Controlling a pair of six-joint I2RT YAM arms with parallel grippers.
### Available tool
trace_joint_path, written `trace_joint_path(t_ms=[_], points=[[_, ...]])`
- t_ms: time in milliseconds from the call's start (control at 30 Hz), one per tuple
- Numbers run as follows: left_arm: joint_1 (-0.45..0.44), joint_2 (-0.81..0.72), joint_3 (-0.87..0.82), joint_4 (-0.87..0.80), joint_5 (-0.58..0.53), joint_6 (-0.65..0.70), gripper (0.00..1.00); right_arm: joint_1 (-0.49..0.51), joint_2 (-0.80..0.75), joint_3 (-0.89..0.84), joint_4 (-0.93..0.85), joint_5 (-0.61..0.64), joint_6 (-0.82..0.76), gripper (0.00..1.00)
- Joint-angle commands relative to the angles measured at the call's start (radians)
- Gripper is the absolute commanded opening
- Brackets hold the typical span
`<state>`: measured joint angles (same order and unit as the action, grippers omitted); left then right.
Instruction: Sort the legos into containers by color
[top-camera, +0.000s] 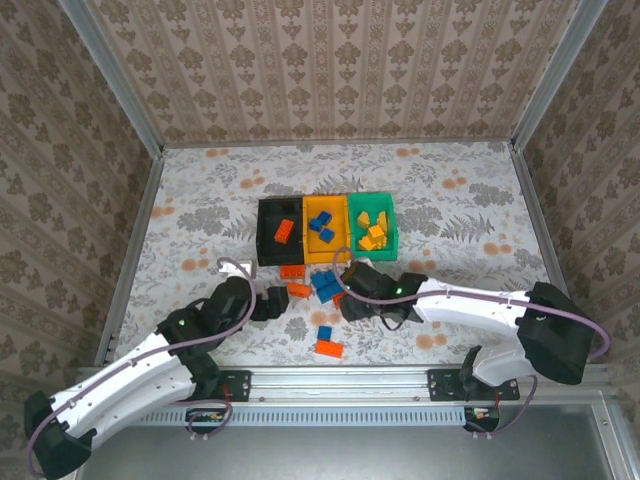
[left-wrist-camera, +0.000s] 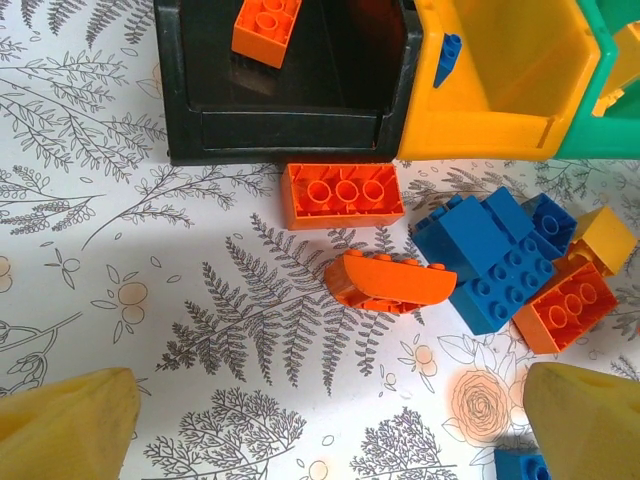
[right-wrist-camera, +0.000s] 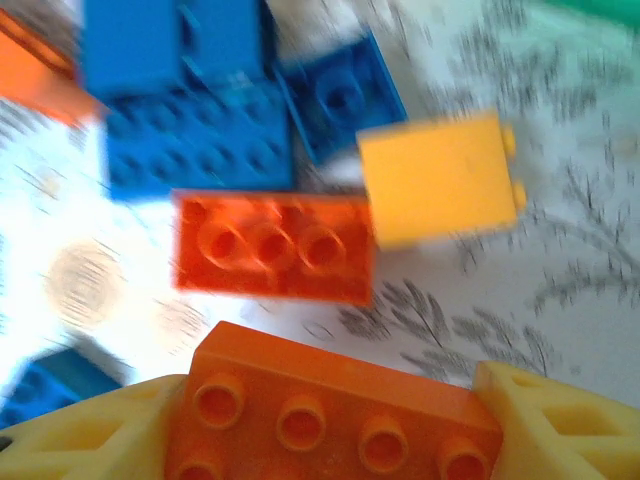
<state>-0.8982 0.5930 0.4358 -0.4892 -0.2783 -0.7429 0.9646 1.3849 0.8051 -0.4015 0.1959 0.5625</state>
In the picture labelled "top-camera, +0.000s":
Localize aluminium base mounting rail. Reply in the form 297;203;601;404
77;366;614;404

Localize aluminium frame post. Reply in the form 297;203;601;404
509;0;611;154
57;0;166;159

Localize yellow-orange plastic bin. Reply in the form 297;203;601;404
301;193;352;265

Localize blue long lego brick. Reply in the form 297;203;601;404
317;281;346;305

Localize white slotted cable duct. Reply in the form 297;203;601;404
162;403;474;427

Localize grey metal panel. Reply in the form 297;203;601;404
47;402;640;480

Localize floral patterned table cover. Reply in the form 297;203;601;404
102;139;571;369

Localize black plastic bin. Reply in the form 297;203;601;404
256;197;307;268

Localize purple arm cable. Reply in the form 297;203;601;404
25;256;259;476
332;246;612;361

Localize thin purple base cable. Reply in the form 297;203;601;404
185;399;234;444
464;374;540;441

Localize small connector board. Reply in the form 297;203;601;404
464;405;501;426
187;407;226;426

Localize aluminium table side rail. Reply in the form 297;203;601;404
94;149;166;369
509;144;621;381

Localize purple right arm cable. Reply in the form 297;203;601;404
332;246;612;361

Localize green plastic bin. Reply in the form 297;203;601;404
346;191;400;263

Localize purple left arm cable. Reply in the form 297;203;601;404
25;256;259;476

